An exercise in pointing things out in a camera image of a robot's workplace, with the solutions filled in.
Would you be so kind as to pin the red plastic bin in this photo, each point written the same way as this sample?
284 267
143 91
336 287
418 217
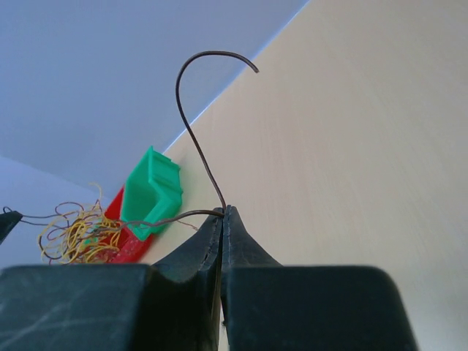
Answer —
130 248

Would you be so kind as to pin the far green plastic bin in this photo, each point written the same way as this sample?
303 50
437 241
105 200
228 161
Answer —
152 192

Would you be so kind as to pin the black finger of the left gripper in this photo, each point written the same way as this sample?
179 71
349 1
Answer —
8 220

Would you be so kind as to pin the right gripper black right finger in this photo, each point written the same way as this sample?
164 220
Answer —
270 306

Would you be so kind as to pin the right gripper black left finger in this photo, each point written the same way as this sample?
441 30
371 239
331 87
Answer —
170 305

